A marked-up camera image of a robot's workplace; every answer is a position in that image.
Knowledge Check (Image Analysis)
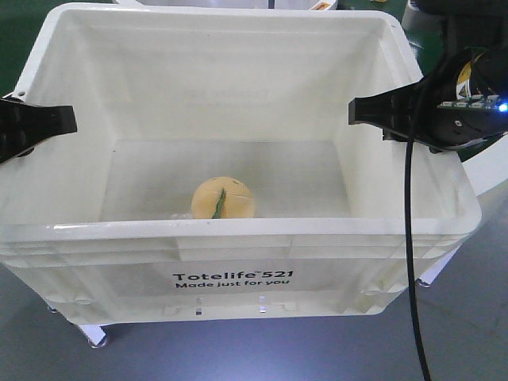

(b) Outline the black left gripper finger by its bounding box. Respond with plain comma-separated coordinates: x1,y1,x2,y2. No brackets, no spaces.
1,98,77,163

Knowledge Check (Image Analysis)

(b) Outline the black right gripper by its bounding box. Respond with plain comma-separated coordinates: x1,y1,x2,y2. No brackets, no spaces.
348,47,507,152

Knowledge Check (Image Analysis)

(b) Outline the white plastic tote box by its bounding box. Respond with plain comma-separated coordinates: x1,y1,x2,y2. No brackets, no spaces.
0,2,483,325

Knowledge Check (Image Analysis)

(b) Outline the yellow round plush toy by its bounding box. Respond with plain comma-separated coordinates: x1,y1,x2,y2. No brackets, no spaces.
191,176,255,219

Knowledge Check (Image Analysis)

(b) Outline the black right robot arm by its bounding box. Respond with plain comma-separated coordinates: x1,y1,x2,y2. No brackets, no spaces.
348,1,507,152

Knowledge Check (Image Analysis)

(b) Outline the white curved conveyor rim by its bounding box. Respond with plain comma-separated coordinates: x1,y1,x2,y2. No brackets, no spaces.
460,135,507,199

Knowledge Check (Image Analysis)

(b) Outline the red warning label plate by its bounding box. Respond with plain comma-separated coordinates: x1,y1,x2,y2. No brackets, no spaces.
310,0,338,11

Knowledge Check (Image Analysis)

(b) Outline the white conveyor right leg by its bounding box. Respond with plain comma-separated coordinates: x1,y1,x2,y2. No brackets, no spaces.
416,252,454,288

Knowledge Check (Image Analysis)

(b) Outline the black hanging cable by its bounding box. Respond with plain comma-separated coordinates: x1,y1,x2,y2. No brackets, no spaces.
404,51,433,381

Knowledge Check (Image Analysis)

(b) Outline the white conveyor support frame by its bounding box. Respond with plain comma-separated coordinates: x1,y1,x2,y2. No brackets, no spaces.
47,305,110,350

